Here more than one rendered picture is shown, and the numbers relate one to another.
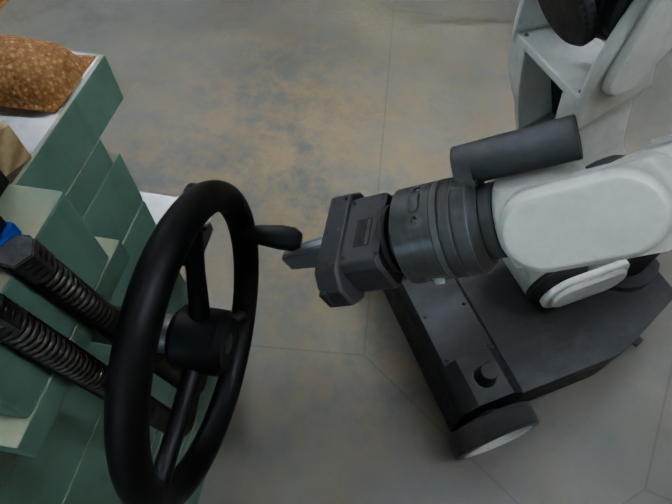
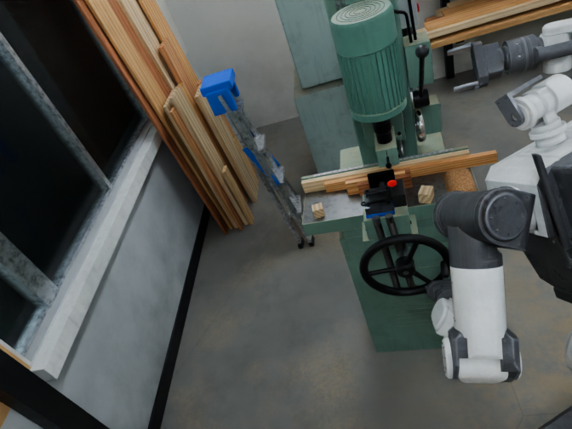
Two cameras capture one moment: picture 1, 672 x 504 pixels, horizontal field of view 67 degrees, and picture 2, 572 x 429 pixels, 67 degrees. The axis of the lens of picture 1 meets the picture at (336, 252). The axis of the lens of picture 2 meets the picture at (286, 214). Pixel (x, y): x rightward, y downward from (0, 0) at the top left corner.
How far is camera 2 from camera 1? 106 cm
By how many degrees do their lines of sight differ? 64
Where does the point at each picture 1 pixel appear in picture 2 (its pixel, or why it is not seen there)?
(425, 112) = not seen: outside the picture
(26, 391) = (371, 236)
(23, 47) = (461, 180)
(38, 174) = (429, 208)
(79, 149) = not seen: hidden behind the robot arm
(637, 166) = (448, 310)
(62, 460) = (380, 265)
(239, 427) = not seen: hidden behind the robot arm
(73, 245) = (403, 224)
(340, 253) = (438, 283)
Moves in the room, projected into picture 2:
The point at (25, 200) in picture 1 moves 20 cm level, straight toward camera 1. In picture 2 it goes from (403, 210) to (367, 254)
